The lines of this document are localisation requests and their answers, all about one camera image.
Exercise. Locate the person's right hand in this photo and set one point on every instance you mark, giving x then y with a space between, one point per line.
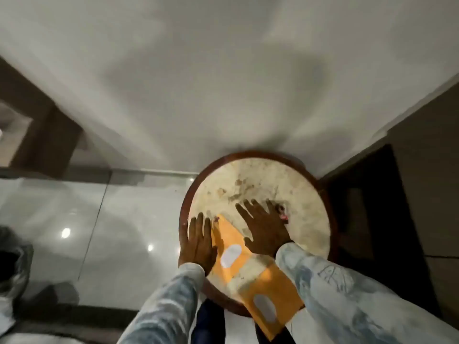
267 231

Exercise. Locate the person's left hand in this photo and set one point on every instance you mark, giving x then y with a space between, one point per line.
196 247

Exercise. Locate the person's left thumb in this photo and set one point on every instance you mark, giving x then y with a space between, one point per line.
214 250

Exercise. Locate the person's left little finger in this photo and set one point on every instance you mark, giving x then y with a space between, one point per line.
183 237

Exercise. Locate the person's right middle finger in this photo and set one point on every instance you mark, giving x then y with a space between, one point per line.
251 211

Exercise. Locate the person's left middle finger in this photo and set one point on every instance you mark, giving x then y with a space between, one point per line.
199 223

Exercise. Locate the person's right thumb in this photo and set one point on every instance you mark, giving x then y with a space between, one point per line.
248 242

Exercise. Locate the person's right little finger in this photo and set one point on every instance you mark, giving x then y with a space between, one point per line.
273 208

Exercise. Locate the orange envelope with white window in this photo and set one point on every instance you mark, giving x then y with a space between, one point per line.
231 254
267 304

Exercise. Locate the person's left forearm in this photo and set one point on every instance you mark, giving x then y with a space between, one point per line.
168 304

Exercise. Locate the person's right forearm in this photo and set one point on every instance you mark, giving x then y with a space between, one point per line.
355 300

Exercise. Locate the small red object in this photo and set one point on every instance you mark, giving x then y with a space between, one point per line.
282 213

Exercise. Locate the round wood-rimmed marble table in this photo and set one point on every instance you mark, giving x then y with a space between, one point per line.
297 189

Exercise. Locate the person's legs in dark trousers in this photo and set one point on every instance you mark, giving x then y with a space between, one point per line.
209 326

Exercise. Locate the dark wooden door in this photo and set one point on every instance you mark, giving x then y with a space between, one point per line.
380 225

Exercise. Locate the grey plastic bag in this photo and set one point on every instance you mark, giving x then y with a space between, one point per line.
14 268

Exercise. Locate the brown wooden door frame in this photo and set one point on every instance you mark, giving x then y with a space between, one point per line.
46 139

